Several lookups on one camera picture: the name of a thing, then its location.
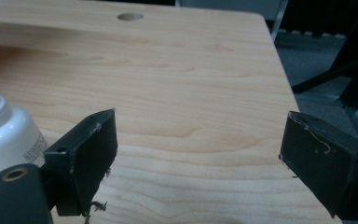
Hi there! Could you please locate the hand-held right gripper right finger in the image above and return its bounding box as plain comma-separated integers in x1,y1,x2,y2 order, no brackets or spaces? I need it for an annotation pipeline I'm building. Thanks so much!
278,110,358,222

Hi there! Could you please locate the black metal stand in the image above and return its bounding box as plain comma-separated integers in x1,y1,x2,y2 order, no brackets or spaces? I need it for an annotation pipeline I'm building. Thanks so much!
291,0,358,109

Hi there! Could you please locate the white plastic bottle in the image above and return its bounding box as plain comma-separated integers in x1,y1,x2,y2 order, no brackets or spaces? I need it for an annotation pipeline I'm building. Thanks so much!
0,77,49,179

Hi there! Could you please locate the white table leg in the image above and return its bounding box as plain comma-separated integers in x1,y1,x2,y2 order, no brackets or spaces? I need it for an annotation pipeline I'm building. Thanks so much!
269,0,290,43

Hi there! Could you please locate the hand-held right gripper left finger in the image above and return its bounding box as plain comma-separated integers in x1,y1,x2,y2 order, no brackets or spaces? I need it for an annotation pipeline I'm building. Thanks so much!
43,107,119,217

